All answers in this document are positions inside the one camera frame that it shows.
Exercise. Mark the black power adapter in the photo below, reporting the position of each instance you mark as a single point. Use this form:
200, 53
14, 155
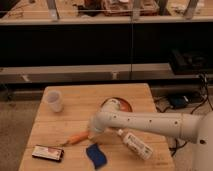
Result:
177, 102

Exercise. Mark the orange pepper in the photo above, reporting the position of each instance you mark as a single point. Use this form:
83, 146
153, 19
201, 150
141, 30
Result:
76, 138

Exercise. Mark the black snack box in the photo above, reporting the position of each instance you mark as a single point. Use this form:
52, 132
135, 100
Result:
48, 153

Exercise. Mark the black device on shelf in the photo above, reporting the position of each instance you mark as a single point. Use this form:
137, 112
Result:
190, 63

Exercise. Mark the blue sponge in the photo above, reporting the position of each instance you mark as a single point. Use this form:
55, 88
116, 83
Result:
97, 157

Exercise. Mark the translucent plastic cup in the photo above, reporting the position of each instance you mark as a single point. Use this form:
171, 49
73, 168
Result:
53, 99

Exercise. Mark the white plastic bottle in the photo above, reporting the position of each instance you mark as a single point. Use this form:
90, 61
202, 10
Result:
135, 144

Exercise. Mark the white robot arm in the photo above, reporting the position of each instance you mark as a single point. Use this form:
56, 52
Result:
197, 129

